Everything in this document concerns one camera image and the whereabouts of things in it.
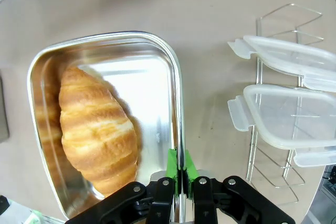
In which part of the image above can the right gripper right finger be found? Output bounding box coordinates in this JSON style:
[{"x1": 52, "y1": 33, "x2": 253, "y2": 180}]
[{"x1": 181, "y1": 150, "x2": 296, "y2": 224}]

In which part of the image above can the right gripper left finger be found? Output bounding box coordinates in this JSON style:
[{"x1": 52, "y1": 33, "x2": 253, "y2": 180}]
[{"x1": 65, "y1": 148, "x2": 181, "y2": 224}]

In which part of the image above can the golden croissant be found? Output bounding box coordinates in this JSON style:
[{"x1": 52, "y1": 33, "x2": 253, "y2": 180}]
[{"x1": 58, "y1": 66, "x2": 139, "y2": 198}]

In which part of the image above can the steel rectangular food container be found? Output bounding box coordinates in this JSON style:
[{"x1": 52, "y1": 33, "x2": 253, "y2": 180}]
[{"x1": 27, "y1": 31, "x2": 186, "y2": 221}]

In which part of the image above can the metal wire lid rack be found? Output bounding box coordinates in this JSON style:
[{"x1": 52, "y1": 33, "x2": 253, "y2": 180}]
[{"x1": 245, "y1": 3, "x2": 324, "y2": 206}]

